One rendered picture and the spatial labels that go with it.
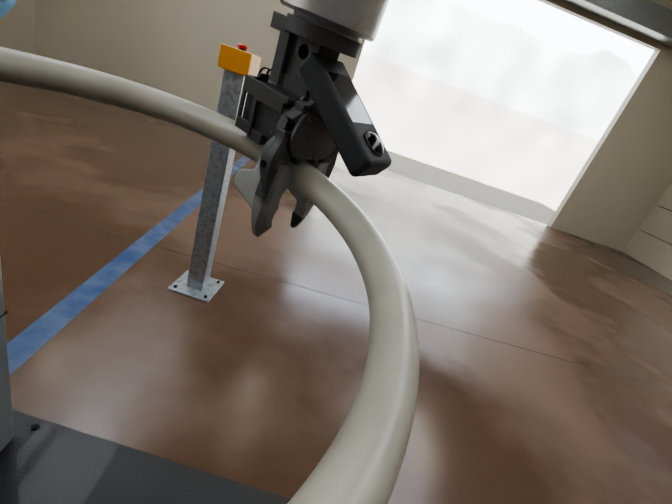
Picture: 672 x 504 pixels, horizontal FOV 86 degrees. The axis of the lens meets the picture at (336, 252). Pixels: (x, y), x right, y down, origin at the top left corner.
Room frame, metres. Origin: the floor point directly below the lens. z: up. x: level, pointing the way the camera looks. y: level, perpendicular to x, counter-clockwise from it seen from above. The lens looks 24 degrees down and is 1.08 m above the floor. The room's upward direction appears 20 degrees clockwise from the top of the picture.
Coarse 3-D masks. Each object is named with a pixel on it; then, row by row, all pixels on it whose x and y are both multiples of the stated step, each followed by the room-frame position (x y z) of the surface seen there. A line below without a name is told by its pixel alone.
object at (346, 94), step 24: (312, 72) 0.35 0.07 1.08; (336, 72) 0.36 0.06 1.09; (312, 96) 0.35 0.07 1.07; (336, 96) 0.34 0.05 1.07; (336, 120) 0.33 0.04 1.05; (360, 120) 0.35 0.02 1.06; (336, 144) 0.33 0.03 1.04; (360, 144) 0.32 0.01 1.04; (360, 168) 0.32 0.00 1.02; (384, 168) 0.35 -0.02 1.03
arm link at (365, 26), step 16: (288, 0) 0.34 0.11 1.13; (304, 0) 0.33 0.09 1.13; (320, 0) 0.33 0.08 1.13; (336, 0) 0.33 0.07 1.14; (352, 0) 0.33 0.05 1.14; (368, 0) 0.34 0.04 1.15; (384, 0) 0.36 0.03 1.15; (304, 16) 0.35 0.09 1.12; (320, 16) 0.33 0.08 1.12; (336, 16) 0.33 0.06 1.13; (352, 16) 0.34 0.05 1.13; (368, 16) 0.34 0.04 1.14; (336, 32) 0.35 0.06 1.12; (352, 32) 0.34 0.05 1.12; (368, 32) 0.35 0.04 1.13
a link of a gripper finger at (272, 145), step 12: (288, 132) 0.34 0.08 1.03; (276, 144) 0.33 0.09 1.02; (288, 144) 0.34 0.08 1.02; (264, 156) 0.33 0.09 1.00; (276, 156) 0.33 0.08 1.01; (288, 156) 0.35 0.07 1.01; (264, 168) 0.33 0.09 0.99; (276, 168) 0.34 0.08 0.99; (264, 180) 0.33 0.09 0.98; (264, 192) 0.33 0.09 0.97
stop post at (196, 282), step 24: (240, 48) 1.46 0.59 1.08; (240, 72) 1.41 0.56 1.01; (240, 96) 1.44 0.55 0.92; (216, 144) 1.43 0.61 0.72; (216, 168) 1.43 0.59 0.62; (216, 192) 1.43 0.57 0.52; (216, 216) 1.44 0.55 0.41; (216, 240) 1.50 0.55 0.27; (192, 264) 1.43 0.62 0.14; (168, 288) 1.37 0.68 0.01; (192, 288) 1.43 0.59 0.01; (216, 288) 1.50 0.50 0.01
